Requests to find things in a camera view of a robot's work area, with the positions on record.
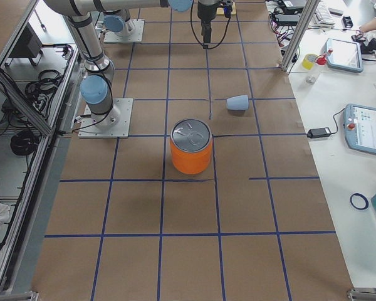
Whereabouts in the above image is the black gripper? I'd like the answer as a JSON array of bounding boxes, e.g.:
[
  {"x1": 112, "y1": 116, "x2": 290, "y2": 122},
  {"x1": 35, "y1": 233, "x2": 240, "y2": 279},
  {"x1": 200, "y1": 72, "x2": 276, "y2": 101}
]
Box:
[{"x1": 197, "y1": 0, "x2": 218, "y2": 43}]

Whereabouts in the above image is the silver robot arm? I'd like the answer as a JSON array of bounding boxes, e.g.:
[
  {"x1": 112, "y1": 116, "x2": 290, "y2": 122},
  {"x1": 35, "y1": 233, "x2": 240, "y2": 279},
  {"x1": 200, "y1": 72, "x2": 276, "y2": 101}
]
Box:
[
  {"x1": 45, "y1": 1, "x2": 192, "y2": 129},
  {"x1": 103, "y1": 1, "x2": 231, "y2": 49}
]

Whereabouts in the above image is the black power brick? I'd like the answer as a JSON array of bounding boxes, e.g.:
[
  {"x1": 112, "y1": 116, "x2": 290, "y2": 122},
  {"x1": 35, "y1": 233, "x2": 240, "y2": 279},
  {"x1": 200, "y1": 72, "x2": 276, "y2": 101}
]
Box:
[{"x1": 274, "y1": 14, "x2": 300, "y2": 26}]

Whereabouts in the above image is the yellow tape roll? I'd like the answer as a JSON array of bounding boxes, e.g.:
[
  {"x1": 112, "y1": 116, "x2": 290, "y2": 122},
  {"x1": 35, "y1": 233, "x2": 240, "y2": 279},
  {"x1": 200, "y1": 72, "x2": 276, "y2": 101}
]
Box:
[{"x1": 301, "y1": 53, "x2": 318, "y2": 70}]

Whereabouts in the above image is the white keyboard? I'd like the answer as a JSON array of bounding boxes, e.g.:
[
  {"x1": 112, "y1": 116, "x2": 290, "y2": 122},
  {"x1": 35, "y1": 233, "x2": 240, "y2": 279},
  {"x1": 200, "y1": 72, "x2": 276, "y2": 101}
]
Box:
[{"x1": 313, "y1": 1, "x2": 335, "y2": 26}]

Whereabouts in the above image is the orange bin with grey lid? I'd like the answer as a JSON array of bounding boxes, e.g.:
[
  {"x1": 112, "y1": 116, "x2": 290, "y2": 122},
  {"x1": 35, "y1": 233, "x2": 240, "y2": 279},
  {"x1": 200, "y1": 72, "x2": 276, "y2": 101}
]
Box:
[{"x1": 170, "y1": 119, "x2": 212, "y2": 175}]

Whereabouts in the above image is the far teach pendant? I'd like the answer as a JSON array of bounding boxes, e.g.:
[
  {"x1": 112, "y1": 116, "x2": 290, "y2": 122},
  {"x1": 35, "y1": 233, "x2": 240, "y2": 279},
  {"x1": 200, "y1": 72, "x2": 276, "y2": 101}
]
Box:
[{"x1": 325, "y1": 38, "x2": 363, "y2": 73}]

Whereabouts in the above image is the teach pendant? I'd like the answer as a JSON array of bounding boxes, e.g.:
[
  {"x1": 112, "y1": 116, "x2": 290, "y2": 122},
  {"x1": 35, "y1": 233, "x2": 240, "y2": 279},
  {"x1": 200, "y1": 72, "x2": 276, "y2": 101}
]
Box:
[
  {"x1": 343, "y1": 103, "x2": 376, "y2": 154},
  {"x1": 325, "y1": 38, "x2": 363, "y2": 73}
]

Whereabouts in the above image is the black power adapter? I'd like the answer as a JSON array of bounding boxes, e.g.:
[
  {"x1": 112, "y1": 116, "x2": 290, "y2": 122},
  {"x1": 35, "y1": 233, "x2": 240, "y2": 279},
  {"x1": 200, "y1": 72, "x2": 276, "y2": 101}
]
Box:
[{"x1": 306, "y1": 127, "x2": 332, "y2": 139}]

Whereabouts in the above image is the near teach pendant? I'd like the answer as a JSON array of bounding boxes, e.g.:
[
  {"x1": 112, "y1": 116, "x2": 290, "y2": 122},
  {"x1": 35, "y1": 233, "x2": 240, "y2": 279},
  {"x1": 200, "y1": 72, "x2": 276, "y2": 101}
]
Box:
[{"x1": 343, "y1": 103, "x2": 376, "y2": 154}]

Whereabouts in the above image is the black camera cable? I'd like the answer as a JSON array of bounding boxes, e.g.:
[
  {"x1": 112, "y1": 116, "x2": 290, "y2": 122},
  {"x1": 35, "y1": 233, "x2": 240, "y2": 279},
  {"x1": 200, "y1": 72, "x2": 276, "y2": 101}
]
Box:
[{"x1": 189, "y1": 5, "x2": 232, "y2": 50}]

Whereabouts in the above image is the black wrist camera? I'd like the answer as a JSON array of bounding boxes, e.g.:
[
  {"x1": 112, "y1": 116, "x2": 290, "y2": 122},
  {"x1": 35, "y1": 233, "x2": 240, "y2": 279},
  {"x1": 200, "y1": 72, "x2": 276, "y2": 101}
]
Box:
[{"x1": 220, "y1": 0, "x2": 234, "y2": 18}]

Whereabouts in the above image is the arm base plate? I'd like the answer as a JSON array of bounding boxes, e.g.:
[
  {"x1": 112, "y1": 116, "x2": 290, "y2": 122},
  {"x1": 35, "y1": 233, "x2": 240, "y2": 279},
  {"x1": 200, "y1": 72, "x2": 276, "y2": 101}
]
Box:
[
  {"x1": 103, "y1": 18, "x2": 145, "y2": 44},
  {"x1": 78, "y1": 98, "x2": 133, "y2": 139}
]

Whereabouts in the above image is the aluminium frame post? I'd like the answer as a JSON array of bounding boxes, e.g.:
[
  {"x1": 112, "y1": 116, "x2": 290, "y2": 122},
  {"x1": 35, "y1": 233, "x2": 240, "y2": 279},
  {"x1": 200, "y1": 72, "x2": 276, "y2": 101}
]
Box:
[{"x1": 281, "y1": 0, "x2": 320, "y2": 71}]

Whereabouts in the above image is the blue tape ring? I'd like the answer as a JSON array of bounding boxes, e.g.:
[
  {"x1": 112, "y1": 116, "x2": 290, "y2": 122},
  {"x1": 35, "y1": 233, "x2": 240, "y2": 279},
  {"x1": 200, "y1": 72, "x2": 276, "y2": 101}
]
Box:
[{"x1": 350, "y1": 193, "x2": 370, "y2": 211}]

